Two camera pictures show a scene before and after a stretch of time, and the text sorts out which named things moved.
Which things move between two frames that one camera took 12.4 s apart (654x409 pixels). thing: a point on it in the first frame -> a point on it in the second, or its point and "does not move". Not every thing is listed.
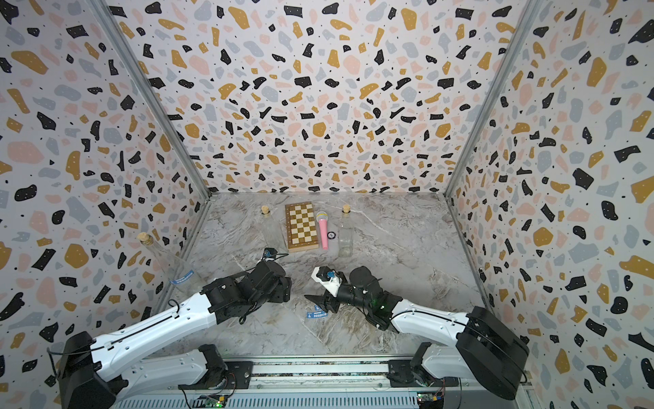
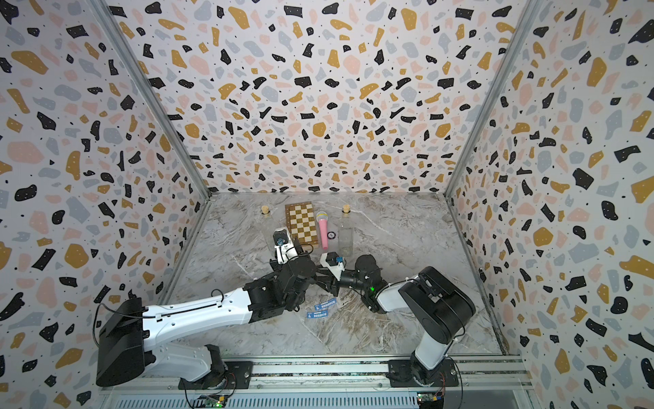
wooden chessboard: (301, 227) does not move
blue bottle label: (316, 314) does not move
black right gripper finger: (325, 301) -> (324, 278)
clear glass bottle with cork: (346, 233) does not move
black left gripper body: (283, 292) -> (306, 257)
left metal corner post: (154, 98) does not move
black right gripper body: (349, 296) -> (352, 280)
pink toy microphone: (322, 217) does not move
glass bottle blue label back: (273, 234) does not move
